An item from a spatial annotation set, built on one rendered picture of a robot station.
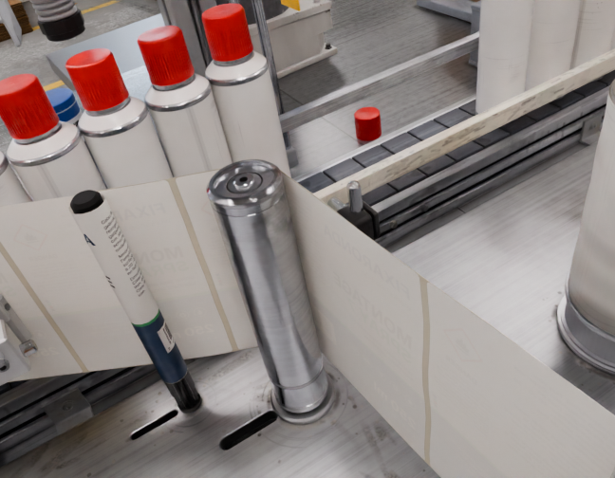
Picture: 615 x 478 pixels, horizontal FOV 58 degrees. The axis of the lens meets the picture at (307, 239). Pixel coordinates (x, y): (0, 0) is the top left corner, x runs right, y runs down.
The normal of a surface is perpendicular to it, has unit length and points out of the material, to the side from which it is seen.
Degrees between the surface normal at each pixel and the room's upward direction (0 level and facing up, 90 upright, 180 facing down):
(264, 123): 90
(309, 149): 0
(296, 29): 90
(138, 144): 90
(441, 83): 0
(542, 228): 0
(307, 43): 90
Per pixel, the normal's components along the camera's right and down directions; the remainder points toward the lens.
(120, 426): -0.15, -0.75
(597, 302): -0.85, 0.46
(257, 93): 0.56, 0.47
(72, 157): 0.89, 0.18
